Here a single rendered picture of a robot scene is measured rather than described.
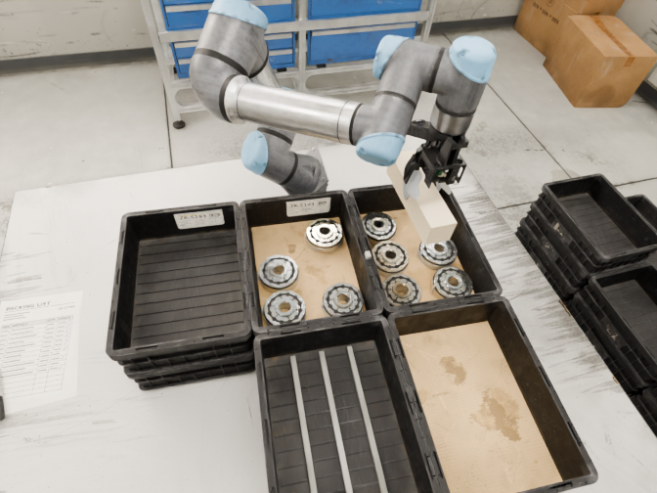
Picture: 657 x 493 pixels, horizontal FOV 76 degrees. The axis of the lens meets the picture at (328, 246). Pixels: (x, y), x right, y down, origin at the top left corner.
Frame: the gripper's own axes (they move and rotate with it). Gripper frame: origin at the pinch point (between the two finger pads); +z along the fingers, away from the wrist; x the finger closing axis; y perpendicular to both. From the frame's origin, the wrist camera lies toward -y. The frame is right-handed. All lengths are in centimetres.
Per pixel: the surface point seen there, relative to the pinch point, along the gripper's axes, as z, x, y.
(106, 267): 39, -82, -25
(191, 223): 22, -54, -21
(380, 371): 26.0, -16.4, 29.7
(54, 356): 39, -94, 0
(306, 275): 26.1, -26.6, -0.1
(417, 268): 26.0, 3.7, 5.2
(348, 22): 51, 46, -183
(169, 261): 26, -61, -13
